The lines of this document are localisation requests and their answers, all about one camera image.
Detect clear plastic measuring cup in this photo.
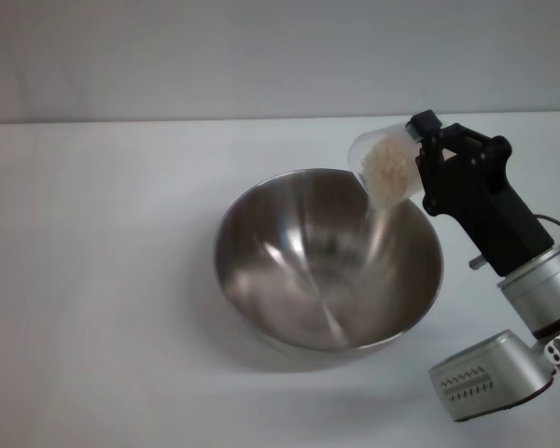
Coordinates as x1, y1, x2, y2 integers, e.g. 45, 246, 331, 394
347, 121, 426, 212

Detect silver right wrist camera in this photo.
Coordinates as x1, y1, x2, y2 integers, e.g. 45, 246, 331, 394
427, 329, 559, 424

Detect stainless steel mixing bowl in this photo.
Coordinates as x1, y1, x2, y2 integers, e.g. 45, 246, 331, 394
213, 167, 444, 363

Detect white rice grains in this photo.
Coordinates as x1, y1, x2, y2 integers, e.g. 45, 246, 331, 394
361, 137, 419, 220

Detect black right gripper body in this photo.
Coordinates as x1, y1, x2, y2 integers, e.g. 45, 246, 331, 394
414, 123, 555, 279

